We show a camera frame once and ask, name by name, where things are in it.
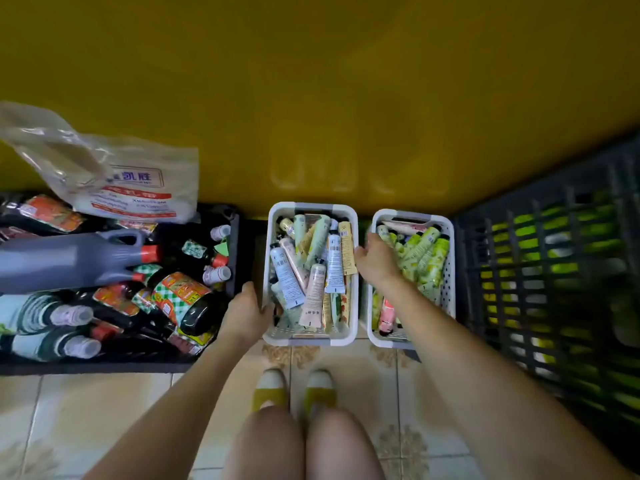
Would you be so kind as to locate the person's right hand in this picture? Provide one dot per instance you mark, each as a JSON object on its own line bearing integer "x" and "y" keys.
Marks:
{"x": 378, "y": 267}

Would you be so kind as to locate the person's left hand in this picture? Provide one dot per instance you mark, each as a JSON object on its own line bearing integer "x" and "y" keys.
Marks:
{"x": 245, "y": 320}

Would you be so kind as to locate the pile of green hand cream tubes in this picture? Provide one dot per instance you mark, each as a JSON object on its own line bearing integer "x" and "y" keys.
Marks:
{"x": 425, "y": 260}

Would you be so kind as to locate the white perforated plastic basket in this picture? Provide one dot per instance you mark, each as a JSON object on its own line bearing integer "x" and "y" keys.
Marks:
{"x": 380, "y": 340}
{"x": 310, "y": 338}

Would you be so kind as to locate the person's right forearm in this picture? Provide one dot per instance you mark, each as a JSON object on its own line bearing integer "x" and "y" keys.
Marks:
{"x": 470, "y": 385}

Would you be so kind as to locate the person's left forearm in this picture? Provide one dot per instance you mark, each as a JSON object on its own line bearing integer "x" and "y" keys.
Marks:
{"x": 180, "y": 415}

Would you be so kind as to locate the person's left shoe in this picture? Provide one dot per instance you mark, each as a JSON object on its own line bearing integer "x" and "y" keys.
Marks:
{"x": 270, "y": 390}

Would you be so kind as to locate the person's shoe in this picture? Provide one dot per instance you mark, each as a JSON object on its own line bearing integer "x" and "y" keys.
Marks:
{"x": 270, "y": 390}
{"x": 319, "y": 392}

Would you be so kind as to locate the person's right shoe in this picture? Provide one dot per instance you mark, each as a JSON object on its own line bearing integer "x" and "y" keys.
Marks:
{"x": 319, "y": 392}

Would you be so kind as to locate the person's left leg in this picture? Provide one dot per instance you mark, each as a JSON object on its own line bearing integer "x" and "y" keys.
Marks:
{"x": 265, "y": 445}

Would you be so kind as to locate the person's leg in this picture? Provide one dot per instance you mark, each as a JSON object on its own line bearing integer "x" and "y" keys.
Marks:
{"x": 340, "y": 450}
{"x": 265, "y": 445}

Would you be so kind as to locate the person's right leg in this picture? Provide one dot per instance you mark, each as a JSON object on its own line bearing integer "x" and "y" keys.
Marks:
{"x": 340, "y": 450}

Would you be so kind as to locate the dark sauce bottle colourful label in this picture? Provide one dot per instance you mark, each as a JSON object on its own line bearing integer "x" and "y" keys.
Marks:
{"x": 180, "y": 295}

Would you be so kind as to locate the black plastic crate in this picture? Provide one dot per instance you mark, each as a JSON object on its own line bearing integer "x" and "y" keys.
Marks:
{"x": 100, "y": 367}

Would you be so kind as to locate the white printed plastic bag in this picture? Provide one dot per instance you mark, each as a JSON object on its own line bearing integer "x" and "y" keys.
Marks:
{"x": 130, "y": 185}

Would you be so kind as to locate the dark grey lattice crate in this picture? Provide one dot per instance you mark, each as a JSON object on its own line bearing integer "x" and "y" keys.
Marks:
{"x": 560, "y": 285}

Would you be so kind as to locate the grey plastic jug bottle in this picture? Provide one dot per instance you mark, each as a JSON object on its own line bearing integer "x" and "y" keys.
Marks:
{"x": 70, "y": 260}

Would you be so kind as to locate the dark bottle white cap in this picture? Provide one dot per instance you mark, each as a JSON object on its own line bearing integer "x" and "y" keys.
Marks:
{"x": 40, "y": 312}
{"x": 50, "y": 346}

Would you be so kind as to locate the dark bottle orange label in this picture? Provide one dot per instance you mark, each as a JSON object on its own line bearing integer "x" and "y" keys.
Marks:
{"x": 45, "y": 210}

